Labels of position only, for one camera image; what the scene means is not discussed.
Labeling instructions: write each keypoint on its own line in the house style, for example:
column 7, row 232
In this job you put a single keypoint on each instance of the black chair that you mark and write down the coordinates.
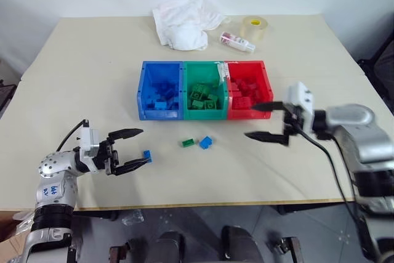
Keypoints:
column 381, row 69

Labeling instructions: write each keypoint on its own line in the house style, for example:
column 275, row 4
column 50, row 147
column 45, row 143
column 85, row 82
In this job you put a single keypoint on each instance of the blue square block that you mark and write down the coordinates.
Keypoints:
column 206, row 142

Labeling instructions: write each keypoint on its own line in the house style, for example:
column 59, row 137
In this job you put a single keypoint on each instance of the black table bracket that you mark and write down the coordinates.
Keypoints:
column 292, row 208

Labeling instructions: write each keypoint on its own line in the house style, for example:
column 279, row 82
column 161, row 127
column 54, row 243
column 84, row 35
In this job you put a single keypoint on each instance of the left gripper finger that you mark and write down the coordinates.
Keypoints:
column 127, row 133
column 132, row 164

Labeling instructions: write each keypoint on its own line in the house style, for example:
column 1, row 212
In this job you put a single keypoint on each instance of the small white spray bottle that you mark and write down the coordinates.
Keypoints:
column 235, row 40

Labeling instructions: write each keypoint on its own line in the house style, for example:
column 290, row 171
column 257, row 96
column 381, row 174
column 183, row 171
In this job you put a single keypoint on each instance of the blue plastic bin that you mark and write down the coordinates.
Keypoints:
column 158, row 114

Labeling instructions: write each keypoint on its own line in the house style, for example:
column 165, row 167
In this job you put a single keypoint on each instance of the brown black bracket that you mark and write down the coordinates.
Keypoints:
column 286, row 248

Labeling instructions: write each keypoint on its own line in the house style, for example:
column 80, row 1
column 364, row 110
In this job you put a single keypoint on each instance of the green plastic bin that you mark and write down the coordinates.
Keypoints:
column 204, row 115

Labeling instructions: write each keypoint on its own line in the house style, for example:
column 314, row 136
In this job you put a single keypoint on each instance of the brown cardboard box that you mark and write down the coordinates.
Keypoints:
column 9, row 241

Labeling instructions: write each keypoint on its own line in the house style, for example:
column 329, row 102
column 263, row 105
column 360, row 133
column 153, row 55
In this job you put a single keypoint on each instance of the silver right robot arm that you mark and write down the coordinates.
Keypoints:
column 351, row 115

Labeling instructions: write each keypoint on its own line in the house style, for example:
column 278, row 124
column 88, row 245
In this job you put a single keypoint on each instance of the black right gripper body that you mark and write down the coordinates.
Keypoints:
column 294, row 119

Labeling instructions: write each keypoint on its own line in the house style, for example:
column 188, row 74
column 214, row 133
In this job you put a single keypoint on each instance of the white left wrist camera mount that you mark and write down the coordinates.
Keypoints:
column 90, row 139

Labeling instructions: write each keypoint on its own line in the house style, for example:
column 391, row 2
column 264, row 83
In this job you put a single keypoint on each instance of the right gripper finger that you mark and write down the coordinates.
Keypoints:
column 271, row 106
column 271, row 138

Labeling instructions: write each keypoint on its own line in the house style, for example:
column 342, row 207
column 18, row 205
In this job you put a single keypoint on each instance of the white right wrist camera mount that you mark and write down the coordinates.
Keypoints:
column 303, row 96

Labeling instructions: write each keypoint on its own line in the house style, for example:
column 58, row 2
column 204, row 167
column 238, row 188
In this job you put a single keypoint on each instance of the small blue block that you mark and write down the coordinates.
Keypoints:
column 148, row 155

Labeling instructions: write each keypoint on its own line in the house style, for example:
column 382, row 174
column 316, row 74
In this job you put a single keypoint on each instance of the white paper label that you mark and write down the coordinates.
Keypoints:
column 222, row 73

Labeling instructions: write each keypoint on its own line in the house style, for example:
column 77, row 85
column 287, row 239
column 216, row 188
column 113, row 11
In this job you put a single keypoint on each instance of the clear tape roll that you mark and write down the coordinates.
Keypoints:
column 254, row 30

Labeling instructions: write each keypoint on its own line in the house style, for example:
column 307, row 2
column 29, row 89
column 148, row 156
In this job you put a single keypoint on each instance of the red block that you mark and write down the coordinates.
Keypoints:
column 240, row 102
column 246, row 86

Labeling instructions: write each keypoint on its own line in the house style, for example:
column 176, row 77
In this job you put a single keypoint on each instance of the white crumpled cloth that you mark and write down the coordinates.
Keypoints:
column 184, row 19

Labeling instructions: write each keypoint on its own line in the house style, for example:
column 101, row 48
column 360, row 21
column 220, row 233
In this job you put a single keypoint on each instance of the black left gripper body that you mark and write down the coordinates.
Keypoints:
column 107, row 156

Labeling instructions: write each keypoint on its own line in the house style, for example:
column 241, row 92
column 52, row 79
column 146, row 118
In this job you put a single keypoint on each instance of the clear plastic bag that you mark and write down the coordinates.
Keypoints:
column 134, row 216

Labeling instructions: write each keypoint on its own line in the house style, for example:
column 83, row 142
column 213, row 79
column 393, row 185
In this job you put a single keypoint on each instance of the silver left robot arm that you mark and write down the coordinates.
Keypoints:
column 52, row 167

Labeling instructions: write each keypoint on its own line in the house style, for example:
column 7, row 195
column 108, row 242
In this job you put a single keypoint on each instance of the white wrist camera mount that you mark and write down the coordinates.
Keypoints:
column 90, row 139
column 303, row 96

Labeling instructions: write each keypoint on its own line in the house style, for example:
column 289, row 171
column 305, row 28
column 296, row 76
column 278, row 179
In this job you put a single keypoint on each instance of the green long block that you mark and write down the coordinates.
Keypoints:
column 188, row 142

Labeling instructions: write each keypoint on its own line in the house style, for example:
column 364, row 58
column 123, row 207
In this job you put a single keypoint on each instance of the red plastic bin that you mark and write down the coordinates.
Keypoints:
column 249, row 114

